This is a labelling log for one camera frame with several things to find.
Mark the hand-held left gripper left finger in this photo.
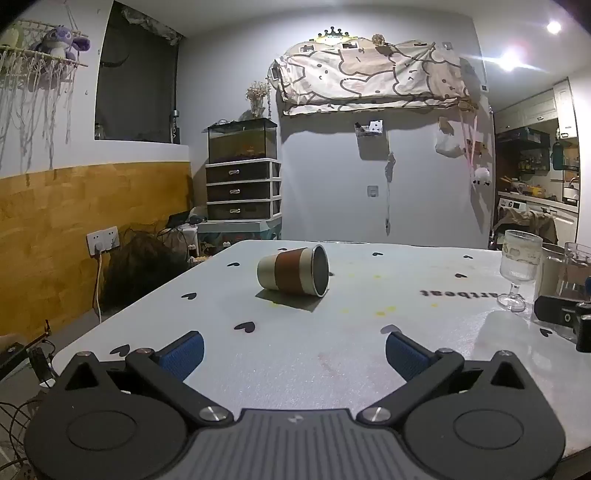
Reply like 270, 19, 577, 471
54, 331, 235, 424

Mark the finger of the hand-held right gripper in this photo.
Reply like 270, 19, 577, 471
574, 301, 591, 354
533, 294, 581, 328

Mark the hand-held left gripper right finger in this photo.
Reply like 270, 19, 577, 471
356, 330, 542, 424

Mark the beige and brown cup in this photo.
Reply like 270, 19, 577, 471
257, 244, 330, 298

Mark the clear glass pitcher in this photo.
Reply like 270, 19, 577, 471
556, 242, 591, 303

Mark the white heart-print tablecloth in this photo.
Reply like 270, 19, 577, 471
51, 239, 591, 464

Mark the clear ribbed wine glass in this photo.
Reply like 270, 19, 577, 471
497, 229, 544, 313

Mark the brown cloth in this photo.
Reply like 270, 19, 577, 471
492, 208, 558, 246

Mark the dark shaggy pile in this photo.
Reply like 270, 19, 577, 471
102, 230, 188, 317

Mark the white washing machine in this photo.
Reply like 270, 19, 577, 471
498, 196, 579, 241

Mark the teal cabinet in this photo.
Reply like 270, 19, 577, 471
198, 217, 283, 257

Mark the black kitchen shelf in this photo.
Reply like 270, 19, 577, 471
496, 128, 553, 175

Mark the white plastic drawer unit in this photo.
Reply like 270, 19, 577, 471
205, 159, 283, 221

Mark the white plastic bag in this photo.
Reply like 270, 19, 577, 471
434, 117, 463, 158

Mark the glass fish tank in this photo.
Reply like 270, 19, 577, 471
206, 117, 279, 165

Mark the dried flower vase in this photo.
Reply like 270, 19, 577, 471
246, 80, 271, 119

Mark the dark window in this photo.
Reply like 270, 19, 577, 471
94, 0, 181, 145

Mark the printed blanket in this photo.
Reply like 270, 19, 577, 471
267, 39, 477, 117

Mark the gold crown ornament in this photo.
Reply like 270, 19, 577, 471
316, 26, 350, 43

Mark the purple plush toy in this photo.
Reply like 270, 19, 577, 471
34, 25, 91, 64

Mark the white power cable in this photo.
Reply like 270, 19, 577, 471
93, 251, 105, 325

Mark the white wall socket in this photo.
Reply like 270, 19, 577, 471
86, 226, 120, 257

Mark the tangle of black cables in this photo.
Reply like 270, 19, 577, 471
0, 318, 58, 480

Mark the white macrame wall hanging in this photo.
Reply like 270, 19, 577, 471
0, 18, 89, 158

